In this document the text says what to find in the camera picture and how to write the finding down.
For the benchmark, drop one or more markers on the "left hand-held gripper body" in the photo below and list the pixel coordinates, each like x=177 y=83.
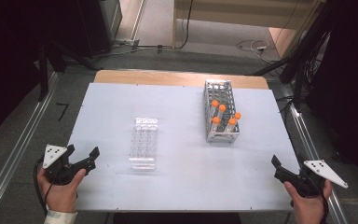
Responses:
x=57 y=169

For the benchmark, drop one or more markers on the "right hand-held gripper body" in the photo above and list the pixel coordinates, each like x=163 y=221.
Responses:
x=318 y=169

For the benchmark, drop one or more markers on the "clear plastic test tube rack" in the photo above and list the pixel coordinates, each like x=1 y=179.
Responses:
x=143 y=143

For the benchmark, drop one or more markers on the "orange-capped test tube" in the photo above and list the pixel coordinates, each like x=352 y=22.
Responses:
x=231 y=121
x=216 y=120
x=214 y=103
x=222 y=108
x=237 y=115

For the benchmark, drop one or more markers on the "metal test tube rack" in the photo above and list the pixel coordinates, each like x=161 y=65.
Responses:
x=220 y=112

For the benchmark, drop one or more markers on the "person's left hand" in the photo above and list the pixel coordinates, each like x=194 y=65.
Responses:
x=60 y=196

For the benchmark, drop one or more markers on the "person's right hand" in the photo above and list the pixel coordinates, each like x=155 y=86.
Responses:
x=307 y=208

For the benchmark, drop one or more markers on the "black metal stand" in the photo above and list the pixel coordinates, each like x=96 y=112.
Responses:
x=43 y=71

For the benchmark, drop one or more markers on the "white table board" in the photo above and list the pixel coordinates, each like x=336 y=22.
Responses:
x=183 y=174

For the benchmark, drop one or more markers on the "grey power strip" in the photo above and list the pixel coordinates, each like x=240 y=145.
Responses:
x=126 y=42

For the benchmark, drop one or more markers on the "black cabinet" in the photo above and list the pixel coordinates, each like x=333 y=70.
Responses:
x=96 y=25

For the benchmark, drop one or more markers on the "beige wooden furniture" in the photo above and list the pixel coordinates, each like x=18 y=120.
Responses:
x=245 y=12

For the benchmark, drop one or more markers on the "aluminium floor rail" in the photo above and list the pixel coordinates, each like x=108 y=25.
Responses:
x=21 y=137
x=304 y=137

